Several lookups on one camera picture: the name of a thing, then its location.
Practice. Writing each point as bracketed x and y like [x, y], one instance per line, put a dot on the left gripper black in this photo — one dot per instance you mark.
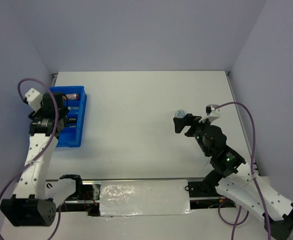
[39, 113]

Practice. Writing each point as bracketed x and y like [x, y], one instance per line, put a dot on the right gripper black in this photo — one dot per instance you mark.
[179, 123]

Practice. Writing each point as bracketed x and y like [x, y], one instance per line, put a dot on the blue slim pen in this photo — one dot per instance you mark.
[73, 108]

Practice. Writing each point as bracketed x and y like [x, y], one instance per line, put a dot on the orange cap black highlighter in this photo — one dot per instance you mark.
[72, 120]

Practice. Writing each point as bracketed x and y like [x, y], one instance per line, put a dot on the pink cap pencil tube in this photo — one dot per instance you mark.
[71, 97]

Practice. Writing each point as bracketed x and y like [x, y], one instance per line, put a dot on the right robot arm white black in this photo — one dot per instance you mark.
[232, 177]

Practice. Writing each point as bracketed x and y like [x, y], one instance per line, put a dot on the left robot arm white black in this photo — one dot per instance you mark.
[32, 203]

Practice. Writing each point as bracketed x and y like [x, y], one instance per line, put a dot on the blue compartment bin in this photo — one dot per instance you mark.
[71, 135]

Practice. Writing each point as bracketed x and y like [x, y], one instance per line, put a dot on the silver foil plate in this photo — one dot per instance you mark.
[144, 198]

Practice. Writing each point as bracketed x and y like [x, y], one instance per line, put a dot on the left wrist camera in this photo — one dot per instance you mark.
[33, 99]

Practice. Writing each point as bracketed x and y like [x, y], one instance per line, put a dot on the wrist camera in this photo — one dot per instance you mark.
[212, 113]
[33, 99]

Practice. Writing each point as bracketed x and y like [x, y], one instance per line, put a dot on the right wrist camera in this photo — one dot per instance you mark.
[212, 113]

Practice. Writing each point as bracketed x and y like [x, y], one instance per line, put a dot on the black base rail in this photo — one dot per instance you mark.
[201, 196]

